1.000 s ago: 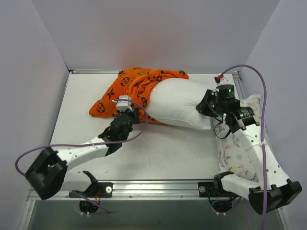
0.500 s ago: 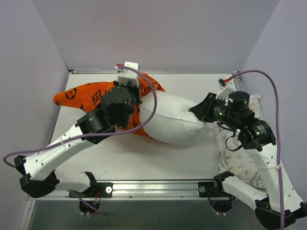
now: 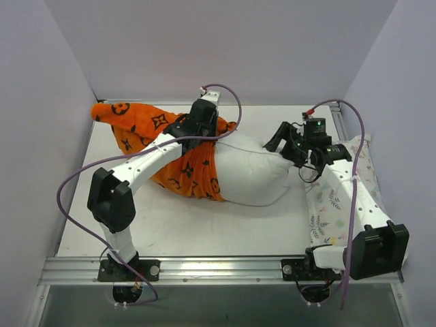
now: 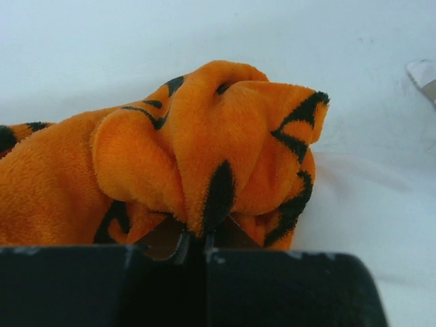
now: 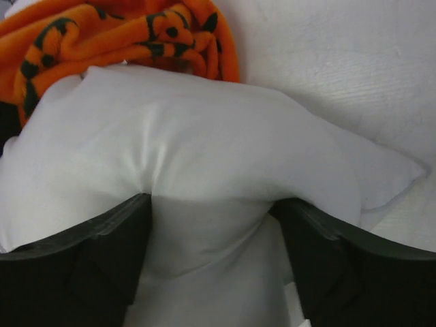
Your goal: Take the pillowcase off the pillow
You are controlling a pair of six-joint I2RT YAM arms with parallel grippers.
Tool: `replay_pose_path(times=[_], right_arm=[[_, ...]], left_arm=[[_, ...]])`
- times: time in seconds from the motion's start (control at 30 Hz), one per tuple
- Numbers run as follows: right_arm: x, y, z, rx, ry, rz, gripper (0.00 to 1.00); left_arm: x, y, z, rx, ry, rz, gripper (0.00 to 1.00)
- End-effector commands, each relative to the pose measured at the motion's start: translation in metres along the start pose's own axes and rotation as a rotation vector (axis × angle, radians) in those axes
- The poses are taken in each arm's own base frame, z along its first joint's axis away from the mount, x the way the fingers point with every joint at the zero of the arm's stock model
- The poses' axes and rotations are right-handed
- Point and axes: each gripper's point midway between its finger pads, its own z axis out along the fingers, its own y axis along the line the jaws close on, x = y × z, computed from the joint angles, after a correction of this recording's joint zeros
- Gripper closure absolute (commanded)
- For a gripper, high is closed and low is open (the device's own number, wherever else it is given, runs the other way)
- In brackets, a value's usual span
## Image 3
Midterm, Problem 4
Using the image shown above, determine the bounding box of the aluminium rail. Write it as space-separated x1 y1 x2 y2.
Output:
37 255 403 285
328 102 349 141

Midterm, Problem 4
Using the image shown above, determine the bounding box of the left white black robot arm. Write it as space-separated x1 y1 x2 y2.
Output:
87 94 233 280

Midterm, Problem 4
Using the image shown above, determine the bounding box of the white animal print pillow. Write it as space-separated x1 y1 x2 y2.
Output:
302 134 384 247

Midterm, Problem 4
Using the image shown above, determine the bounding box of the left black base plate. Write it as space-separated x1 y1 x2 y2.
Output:
97 258 160 282

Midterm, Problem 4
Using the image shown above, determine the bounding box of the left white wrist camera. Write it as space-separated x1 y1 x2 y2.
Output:
200 86 221 108

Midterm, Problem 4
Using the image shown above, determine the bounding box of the orange black patterned pillowcase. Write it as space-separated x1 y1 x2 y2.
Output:
91 102 236 201

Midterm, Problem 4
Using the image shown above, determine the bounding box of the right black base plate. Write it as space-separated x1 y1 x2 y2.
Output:
281 259 330 282

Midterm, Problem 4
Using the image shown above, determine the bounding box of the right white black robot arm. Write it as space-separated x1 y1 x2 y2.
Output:
265 114 409 280

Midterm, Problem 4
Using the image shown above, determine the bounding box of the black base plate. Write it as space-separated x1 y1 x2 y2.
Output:
281 259 330 282
97 258 160 282

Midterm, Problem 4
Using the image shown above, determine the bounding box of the black looped cable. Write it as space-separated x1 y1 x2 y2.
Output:
298 159 323 185

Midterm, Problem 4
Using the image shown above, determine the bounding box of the right side aluminium rail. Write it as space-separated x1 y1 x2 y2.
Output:
328 102 349 141

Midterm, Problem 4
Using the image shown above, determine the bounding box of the front aluminium rail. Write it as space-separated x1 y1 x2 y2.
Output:
37 255 403 285

